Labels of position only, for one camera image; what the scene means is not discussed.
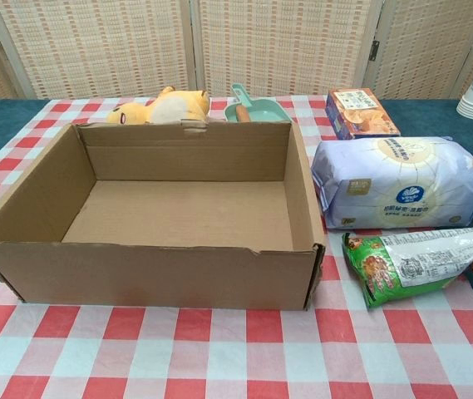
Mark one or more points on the woven folding screen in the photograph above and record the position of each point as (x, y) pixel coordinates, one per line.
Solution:
(103, 45)

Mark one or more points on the mint green dustpan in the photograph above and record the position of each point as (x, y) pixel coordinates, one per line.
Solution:
(266, 113)

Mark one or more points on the orange and purple biscuit box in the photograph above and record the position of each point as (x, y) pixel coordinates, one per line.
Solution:
(365, 116)

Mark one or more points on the yellow plush toy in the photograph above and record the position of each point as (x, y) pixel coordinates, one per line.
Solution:
(178, 106)

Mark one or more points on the green snack bag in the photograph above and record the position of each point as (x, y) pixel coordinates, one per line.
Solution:
(369, 266)

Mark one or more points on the open brown cardboard box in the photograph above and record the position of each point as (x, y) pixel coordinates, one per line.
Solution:
(136, 274)

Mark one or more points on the lavender tissue pack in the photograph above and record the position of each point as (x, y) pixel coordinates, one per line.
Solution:
(402, 183)

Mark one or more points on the red white checkered tablecloth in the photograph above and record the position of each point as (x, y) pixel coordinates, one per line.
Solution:
(219, 353)

